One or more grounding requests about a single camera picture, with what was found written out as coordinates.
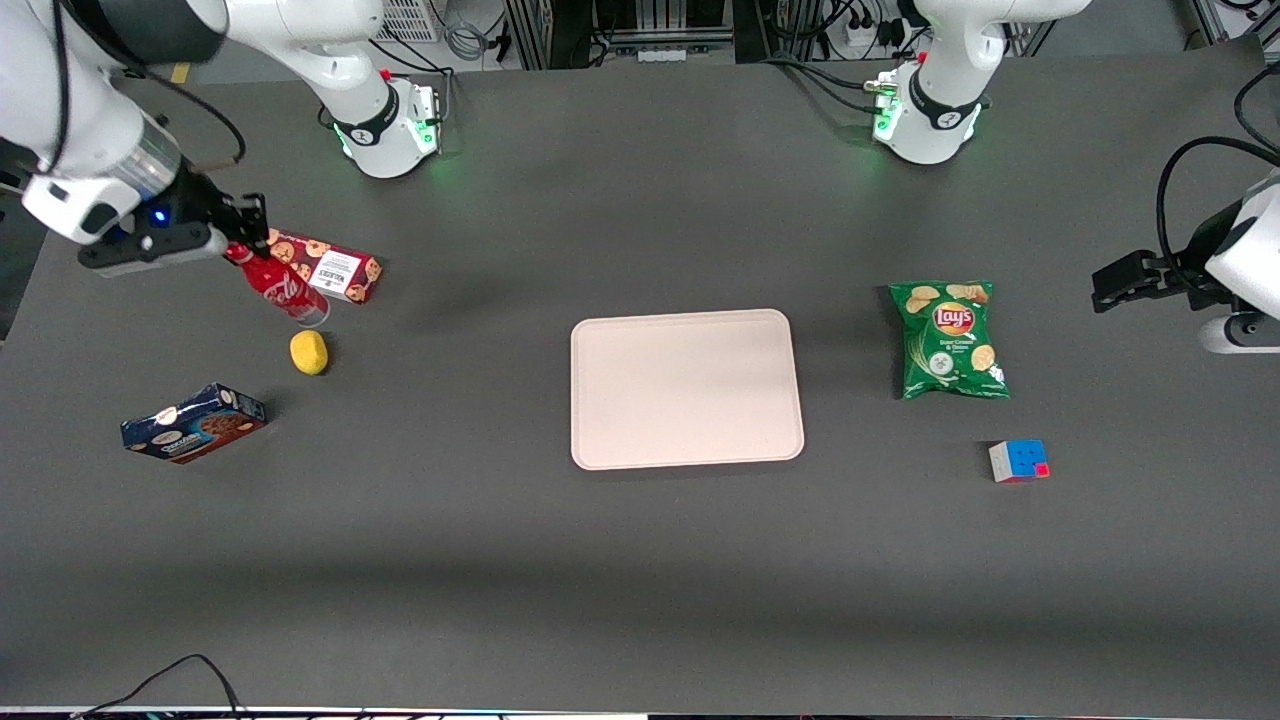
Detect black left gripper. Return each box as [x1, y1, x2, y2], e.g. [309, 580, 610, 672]
[1091, 205, 1249, 315]

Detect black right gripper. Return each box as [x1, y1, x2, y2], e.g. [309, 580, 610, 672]
[150, 168, 272, 259]

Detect red coke bottle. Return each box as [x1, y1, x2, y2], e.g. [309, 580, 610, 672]
[224, 243, 332, 329]

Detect beige plastic tray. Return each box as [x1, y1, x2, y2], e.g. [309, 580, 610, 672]
[569, 308, 807, 472]

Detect red cookie box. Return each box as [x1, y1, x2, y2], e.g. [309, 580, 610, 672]
[262, 228, 385, 305]

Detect yellow lemon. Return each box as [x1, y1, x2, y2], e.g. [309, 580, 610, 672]
[289, 330, 331, 377]

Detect green Lay's chips bag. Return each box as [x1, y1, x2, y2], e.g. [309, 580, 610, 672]
[888, 280, 1012, 402]

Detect Rubik's cube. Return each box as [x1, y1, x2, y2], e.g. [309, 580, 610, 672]
[988, 438, 1052, 485]

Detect blue chocolate cookie box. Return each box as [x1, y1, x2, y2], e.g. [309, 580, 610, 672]
[120, 382, 269, 466]

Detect white perforated panel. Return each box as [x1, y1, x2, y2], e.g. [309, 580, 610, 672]
[378, 0, 443, 44]

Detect white power strip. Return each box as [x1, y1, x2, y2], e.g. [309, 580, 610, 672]
[843, 15, 909, 53]

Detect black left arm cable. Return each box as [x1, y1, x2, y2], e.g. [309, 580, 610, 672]
[1156, 60, 1280, 293]

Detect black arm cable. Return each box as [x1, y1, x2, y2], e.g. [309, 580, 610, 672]
[50, 0, 248, 171]
[1156, 60, 1280, 293]

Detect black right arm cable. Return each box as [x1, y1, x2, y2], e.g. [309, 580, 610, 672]
[50, 0, 248, 171]

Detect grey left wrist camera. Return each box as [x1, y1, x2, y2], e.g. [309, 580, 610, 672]
[1197, 312, 1280, 356]

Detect black right base cable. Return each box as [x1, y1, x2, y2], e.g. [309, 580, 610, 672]
[318, 35, 453, 133]

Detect grey coiled cable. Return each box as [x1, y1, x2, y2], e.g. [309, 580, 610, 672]
[440, 18, 493, 63]

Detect black left base cables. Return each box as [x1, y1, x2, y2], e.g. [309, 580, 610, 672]
[762, 52, 893, 117]

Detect black aluminium frame rack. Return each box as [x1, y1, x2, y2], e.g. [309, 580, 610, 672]
[503, 0, 739, 71]

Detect black cable at table edge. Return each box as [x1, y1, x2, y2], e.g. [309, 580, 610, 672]
[68, 654, 249, 720]

